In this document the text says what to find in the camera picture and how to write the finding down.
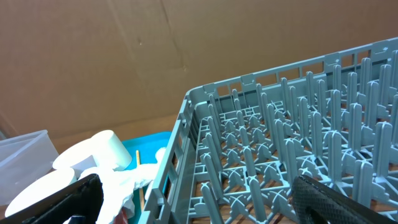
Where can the white bowl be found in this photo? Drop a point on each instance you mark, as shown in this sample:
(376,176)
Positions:
(40,189)

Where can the clear plastic bin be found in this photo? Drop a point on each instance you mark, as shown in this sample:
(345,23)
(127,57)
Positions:
(24,159)

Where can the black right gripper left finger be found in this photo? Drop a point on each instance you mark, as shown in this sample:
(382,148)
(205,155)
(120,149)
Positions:
(80,202)

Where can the pink bowl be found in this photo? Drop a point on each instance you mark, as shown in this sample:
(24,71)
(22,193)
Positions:
(79,157)

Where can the white napkin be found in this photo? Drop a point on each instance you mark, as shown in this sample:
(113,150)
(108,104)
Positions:
(119,186)

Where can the teal plastic tray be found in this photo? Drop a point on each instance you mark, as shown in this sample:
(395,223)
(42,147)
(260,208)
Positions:
(147,146)

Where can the red sauce packet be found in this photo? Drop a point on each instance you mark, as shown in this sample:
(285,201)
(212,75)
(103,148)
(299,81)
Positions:
(121,218)

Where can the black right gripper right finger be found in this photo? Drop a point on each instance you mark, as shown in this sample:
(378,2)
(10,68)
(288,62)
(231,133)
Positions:
(314,202)

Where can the white paper cup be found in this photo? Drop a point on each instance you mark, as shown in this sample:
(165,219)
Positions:
(108,151)

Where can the grey dishwasher rack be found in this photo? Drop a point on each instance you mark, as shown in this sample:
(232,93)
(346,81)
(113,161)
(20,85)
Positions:
(238,144)

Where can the wooden chopstick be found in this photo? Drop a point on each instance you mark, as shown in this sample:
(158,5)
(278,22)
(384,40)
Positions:
(141,190)

